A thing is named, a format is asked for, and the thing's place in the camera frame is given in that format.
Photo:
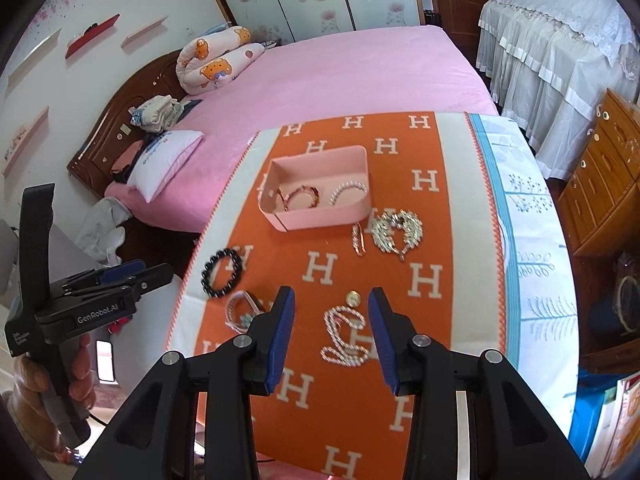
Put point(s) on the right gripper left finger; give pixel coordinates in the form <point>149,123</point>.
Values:
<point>152,435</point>

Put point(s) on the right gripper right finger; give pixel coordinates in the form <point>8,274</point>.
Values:
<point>511,434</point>

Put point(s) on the rhinestone leaf hair comb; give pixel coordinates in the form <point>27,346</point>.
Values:
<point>397,233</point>

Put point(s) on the pink jewelry tray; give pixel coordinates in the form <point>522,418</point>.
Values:
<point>317,190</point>

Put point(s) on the person's left hand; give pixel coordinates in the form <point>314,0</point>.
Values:
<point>26,408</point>

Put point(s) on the white blue patterned sheet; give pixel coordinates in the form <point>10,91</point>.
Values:
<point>542,336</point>

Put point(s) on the wooden headboard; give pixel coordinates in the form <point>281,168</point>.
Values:
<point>112,133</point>

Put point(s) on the white pillow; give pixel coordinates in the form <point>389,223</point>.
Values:
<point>161,161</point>

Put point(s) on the small gold round brooch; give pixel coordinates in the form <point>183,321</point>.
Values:
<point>353,299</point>

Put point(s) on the orange H-pattern blanket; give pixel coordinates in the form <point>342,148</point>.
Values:
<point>328,418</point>

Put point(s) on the folded clothes pile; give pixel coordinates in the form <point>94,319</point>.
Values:
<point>160,113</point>

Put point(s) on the wooden dresser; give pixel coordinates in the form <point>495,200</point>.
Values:
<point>599,213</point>

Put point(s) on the small gold hair clip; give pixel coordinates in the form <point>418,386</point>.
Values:
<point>358,240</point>

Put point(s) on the bear print rolled quilt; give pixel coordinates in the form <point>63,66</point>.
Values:
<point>212,61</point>

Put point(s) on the pink bed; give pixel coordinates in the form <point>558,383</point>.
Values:
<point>352,73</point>

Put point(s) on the white lace covered furniture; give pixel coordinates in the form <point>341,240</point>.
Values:
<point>550,63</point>

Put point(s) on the red wall shelf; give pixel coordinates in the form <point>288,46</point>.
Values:
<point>91,33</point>

